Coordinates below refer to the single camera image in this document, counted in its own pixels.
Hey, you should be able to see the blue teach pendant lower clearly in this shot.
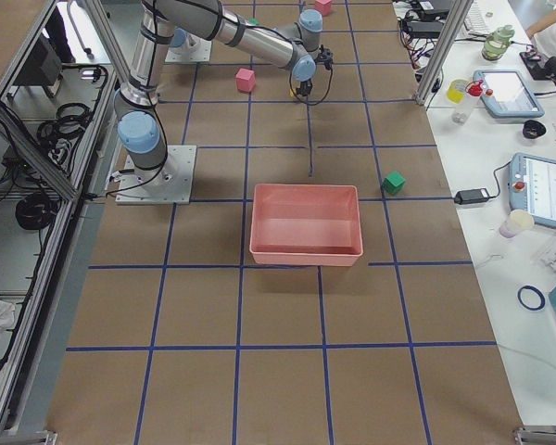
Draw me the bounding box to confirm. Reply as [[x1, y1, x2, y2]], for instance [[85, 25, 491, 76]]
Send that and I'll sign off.
[[508, 153, 556, 229]]

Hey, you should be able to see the pink foam cube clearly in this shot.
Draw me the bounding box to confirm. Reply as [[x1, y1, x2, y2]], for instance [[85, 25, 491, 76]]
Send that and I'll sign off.
[[234, 68, 256, 93], [313, 0, 333, 17]]

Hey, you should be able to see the green foam cube right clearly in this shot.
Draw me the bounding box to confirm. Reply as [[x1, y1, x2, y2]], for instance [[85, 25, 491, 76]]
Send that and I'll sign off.
[[381, 171, 406, 196]]

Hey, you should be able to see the pink plastic bin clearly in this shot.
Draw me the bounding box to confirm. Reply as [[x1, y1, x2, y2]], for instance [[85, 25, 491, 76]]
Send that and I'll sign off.
[[249, 184, 363, 267]]

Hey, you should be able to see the yellow tape roll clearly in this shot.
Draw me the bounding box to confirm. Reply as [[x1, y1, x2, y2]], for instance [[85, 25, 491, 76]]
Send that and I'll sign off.
[[446, 79, 470, 104]]

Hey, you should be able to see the pink foam cube centre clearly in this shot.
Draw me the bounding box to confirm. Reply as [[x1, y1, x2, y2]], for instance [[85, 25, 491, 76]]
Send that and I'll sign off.
[[234, 68, 256, 93]]

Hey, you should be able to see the black power adapter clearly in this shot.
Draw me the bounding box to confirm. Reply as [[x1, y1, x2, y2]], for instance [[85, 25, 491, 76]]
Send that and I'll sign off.
[[453, 188, 491, 205]]

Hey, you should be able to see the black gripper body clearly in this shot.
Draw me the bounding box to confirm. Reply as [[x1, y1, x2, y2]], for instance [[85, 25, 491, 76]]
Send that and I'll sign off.
[[296, 80, 313, 97]]

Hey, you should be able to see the blue teach pendant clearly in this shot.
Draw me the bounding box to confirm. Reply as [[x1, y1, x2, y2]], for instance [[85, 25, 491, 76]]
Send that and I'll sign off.
[[508, 153, 556, 229], [473, 70, 545, 120]]

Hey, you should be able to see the blue tape ring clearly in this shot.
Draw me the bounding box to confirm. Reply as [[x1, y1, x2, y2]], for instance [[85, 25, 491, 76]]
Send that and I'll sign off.
[[517, 286, 547, 312]]

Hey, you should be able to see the pink foam cube far left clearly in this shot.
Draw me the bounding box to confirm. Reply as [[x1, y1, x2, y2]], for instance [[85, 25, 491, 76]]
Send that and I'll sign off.
[[313, 0, 333, 17]]

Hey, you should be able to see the green water bottle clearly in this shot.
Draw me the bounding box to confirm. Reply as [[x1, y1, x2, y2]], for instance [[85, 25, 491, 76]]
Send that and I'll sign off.
[[481, 24, 515, 61]]

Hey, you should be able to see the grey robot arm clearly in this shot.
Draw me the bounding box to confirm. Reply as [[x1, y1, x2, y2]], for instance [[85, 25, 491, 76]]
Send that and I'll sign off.
[[114, 1, 333, 193]]

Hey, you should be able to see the blue teach pendant upper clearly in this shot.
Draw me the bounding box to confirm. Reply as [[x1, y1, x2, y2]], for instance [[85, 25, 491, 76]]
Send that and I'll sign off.
[[473, 70, 545, 120]]

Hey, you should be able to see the aluminium frame post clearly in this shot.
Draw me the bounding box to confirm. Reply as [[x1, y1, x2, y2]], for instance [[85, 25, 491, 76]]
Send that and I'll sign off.
[[413, 0, 473, 106]]

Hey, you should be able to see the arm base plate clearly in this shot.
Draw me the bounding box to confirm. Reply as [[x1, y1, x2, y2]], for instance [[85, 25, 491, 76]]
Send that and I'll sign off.
[[115, 145, 196, 205], [165, 36, 212, 64]]

